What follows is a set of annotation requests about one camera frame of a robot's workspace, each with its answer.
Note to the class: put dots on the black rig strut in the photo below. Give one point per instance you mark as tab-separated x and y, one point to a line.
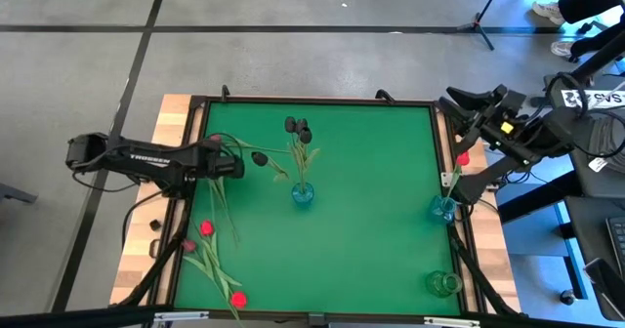
155	267
481	279

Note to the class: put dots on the grey furniture foot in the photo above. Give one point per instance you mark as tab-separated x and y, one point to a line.
14	193

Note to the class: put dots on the black desk foot bar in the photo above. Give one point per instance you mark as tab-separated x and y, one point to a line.
537	196

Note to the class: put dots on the black frame hook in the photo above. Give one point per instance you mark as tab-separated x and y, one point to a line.
383	94
225	93

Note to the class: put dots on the black slanted pole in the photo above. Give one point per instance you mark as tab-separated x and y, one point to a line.
593	64

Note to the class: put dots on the black table frame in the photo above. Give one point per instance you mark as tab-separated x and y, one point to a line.
317	99

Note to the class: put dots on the green table mat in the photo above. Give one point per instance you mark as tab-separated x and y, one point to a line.
366	250

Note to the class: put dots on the small black knob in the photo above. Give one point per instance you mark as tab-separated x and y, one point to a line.
155	224

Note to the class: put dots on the keyboard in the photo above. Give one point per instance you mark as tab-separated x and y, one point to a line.
617	245

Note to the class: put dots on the black tripod stand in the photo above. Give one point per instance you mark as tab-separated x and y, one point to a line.
477	23

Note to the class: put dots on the white tag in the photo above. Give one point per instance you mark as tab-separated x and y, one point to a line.
597	164

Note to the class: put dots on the blue glass vase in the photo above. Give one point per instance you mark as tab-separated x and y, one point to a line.
303	194
442	210

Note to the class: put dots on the grey folded stack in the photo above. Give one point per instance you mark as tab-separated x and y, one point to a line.
610	142

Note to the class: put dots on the person's shoe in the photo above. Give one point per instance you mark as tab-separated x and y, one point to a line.
561	48
549	11

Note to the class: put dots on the table-level camera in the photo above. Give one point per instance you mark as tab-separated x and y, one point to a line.
317	319

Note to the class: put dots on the silver bracket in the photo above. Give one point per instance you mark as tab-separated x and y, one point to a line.
451	322
180	315

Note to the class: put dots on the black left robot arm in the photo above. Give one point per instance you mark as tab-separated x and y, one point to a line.
146	159

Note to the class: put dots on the black phone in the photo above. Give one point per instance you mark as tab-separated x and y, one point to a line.
603	284

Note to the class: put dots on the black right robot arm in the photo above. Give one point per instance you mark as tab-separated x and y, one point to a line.
552	133

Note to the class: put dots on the white metal plate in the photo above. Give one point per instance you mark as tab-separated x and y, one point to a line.
447	178

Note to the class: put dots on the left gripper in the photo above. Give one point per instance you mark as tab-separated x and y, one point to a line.
227	167

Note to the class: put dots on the red tulip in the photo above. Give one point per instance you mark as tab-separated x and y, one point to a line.
238	299
206	229
462	159
218	187

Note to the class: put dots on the black beam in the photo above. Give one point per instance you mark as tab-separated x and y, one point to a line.
73	319

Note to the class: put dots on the black caster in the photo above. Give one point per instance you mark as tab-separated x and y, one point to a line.
567	297

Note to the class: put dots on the white printed sticker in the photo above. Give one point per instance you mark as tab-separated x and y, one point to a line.
608	98

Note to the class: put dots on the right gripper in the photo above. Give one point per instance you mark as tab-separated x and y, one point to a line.
503	120

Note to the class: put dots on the green glass vase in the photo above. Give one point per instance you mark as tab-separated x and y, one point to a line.
443	284

